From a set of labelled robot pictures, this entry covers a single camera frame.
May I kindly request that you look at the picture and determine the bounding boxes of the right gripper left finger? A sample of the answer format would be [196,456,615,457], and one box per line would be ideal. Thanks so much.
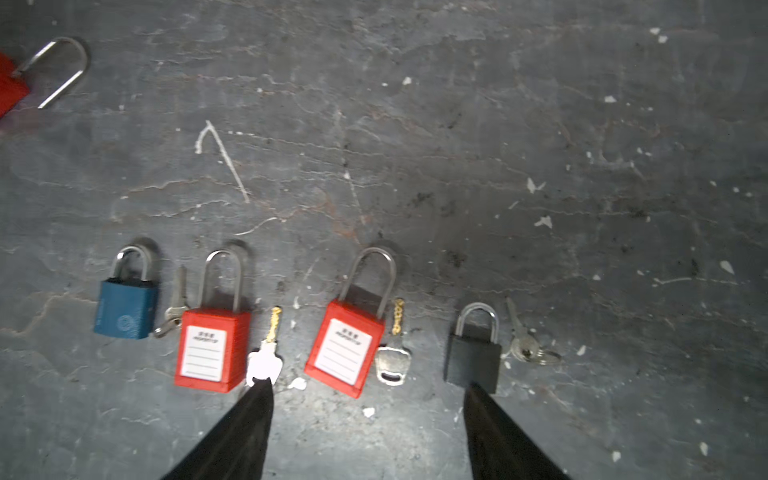
[164,380,274,479]

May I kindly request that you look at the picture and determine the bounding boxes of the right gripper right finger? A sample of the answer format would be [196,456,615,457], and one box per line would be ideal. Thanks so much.
[463,383,569,480]

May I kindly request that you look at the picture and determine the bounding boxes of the black padlock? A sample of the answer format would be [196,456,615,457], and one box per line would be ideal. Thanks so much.
[443,302,501,394]

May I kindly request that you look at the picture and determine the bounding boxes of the silver key with ring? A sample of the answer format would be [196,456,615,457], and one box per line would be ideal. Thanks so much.
[505,297,562,366]

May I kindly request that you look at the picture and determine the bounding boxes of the grey headed key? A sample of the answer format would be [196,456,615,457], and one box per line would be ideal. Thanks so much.
[375,298,412,387]

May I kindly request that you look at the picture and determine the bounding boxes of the red padlock long shackle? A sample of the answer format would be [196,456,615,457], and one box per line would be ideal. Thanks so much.
[304,246,397,399]

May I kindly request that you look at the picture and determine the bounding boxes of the blue padlock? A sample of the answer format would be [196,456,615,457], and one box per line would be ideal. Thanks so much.
[93,243,159,340]

